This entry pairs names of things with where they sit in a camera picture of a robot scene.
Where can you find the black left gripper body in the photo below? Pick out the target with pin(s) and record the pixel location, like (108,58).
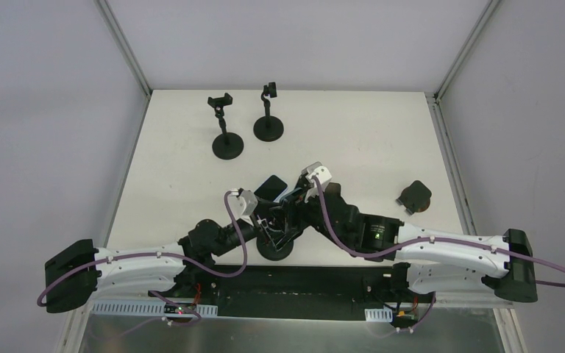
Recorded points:
(263,222)

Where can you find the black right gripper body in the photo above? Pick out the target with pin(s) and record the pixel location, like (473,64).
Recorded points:
(295,201)

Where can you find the blue phone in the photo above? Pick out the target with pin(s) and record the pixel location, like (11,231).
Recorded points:
(292,198)

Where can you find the blue-cased phone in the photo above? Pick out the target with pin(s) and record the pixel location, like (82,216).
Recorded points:
(271,189)

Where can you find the black phone stand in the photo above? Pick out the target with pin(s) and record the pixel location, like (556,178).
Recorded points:
(274,250)
(227,145)
(268,128)

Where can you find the black phone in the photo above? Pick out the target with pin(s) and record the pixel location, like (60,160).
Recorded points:
(333,188)

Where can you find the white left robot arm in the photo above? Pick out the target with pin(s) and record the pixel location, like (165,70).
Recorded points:
(82,271)

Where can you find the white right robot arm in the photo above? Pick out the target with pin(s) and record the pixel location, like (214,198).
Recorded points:
(424,260)

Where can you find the small black brown wedge stand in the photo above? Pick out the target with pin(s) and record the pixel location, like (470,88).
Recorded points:
(415,198)

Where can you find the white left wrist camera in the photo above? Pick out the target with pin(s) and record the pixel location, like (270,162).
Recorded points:
(242,204)

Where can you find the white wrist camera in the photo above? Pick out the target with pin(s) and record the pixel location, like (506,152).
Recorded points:
(313,176)
(242,204)

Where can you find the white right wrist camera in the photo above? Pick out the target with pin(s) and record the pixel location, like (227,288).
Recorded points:
(313,176)

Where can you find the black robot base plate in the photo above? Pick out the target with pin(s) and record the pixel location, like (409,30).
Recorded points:
(293,292)

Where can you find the white slotted cable duct right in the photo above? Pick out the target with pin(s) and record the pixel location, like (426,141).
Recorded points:
(383,315)

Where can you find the white slotted cable duct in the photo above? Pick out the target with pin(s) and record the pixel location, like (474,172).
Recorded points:
(152,308)
(383,315)

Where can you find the white slotted cable duct left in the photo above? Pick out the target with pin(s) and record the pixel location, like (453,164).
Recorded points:
(152,308)

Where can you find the aluminium frame rail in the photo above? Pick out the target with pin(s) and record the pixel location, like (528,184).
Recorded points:
(472,299)

